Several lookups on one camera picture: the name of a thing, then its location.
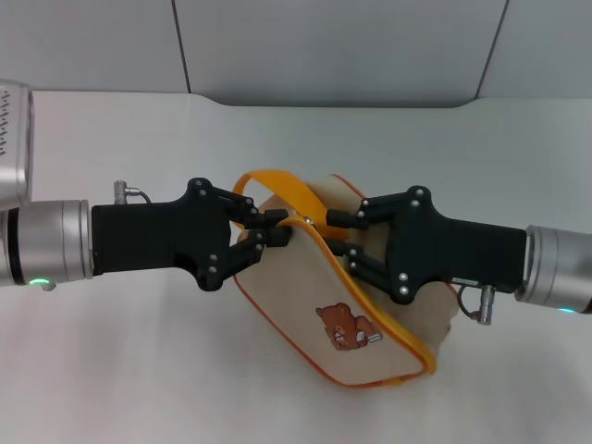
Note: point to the beige orange bear food bag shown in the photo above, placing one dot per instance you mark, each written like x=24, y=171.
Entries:
x=324, y=296

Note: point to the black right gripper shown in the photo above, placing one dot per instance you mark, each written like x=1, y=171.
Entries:
x=453, y=250

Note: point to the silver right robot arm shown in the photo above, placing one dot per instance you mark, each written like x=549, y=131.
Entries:
x=559, y=270

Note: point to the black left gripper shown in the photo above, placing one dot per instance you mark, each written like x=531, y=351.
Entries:
x=148, y=240

